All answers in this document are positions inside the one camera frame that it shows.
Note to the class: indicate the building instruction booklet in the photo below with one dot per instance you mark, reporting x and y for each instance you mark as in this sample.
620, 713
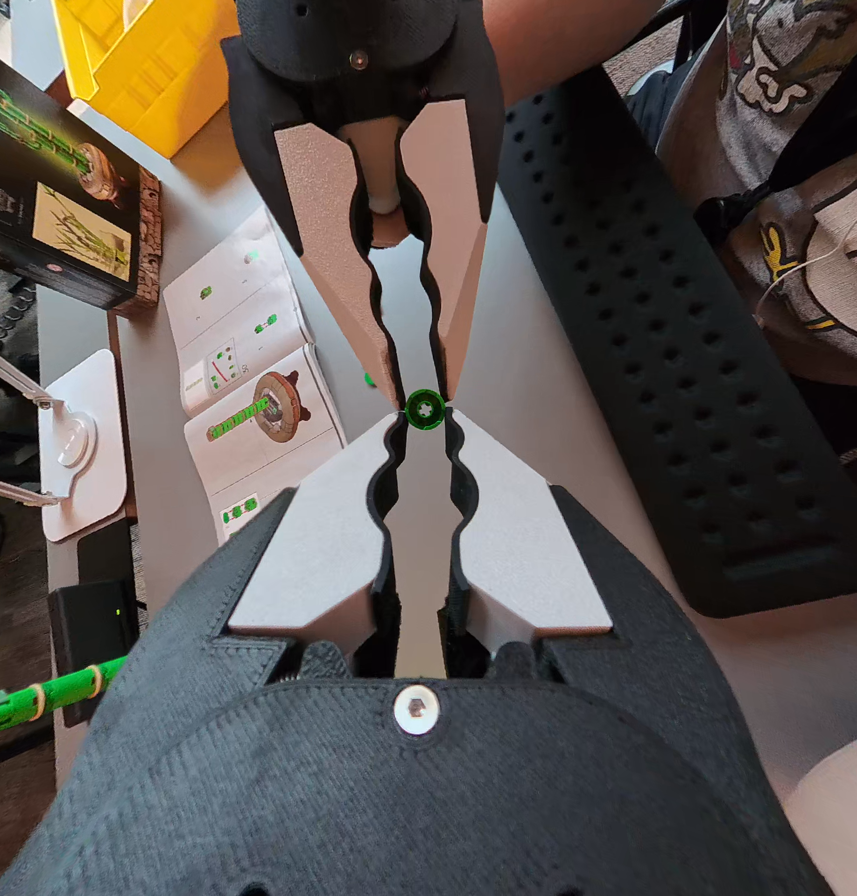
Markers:
260, 434

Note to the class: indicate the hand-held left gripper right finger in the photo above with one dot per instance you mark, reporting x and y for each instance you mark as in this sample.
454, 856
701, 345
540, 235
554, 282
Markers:
533, 560

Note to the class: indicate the black power box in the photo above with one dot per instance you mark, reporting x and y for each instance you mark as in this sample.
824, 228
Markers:
85, 630

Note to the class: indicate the person's printed shirt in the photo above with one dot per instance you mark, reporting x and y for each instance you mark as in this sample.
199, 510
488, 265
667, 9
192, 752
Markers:
771, 42

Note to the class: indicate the toy bamboo stalk in tan pot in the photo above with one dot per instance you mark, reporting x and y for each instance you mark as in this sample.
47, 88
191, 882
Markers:
43, 700

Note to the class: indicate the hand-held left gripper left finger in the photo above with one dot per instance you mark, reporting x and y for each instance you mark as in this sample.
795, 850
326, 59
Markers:
309, 560

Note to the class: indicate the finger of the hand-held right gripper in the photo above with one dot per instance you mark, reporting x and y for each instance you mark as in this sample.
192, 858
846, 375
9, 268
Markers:
456, 210
316, 210

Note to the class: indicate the black toy set box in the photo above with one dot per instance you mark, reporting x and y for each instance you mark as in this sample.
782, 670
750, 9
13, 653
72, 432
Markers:
43, 210

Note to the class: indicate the person's right forearm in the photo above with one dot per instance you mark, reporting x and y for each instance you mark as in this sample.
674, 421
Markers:
561, 42

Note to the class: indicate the grey desk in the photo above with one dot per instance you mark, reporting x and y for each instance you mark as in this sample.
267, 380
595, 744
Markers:
526, 434

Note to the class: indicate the yellow plastic parts bin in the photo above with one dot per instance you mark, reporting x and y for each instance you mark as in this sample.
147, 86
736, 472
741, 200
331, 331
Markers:
148, 77

